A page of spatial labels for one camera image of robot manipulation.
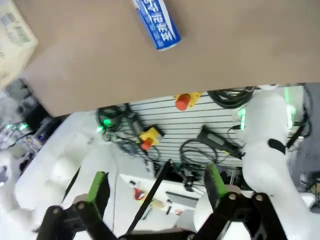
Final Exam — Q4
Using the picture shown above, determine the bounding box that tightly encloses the yellow red emergency stop button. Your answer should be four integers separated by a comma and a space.
137, 125, 165, 151
172, 91, 203, 112

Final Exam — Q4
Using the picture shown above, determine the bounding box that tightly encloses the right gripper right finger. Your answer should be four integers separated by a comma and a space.
196, 163, 290, 240

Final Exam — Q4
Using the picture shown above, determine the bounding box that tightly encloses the black handheld enabling device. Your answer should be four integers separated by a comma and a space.
196, 124, 244, 160

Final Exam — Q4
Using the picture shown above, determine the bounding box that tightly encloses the slotted aluminium base plate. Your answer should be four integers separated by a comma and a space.
122, 91, 251, 169

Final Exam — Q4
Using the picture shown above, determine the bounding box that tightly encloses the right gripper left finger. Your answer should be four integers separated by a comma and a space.
34, 171, 118, 240

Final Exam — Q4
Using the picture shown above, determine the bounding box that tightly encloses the black cable bundle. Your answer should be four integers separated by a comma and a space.
206, 85, 256, 110
95, 103, 131, 135

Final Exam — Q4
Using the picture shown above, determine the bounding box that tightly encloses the black strap on arm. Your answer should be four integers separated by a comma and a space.
266, 138, 288, 156

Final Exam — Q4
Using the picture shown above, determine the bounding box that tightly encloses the coiled black device cable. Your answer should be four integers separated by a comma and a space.
179, 138, 219, 166

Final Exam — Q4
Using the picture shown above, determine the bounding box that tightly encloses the cream plastic shopping basket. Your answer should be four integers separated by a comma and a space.
0, 0, 39, 90

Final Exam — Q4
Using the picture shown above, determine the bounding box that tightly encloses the white workbench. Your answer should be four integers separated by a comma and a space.
117, 172, 210, 232

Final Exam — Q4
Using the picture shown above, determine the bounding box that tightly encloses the red handled tool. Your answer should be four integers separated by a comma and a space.
131, 186, 146, 201

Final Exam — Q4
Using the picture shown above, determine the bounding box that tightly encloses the black flat cable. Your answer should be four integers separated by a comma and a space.
124, 158, 174, 236

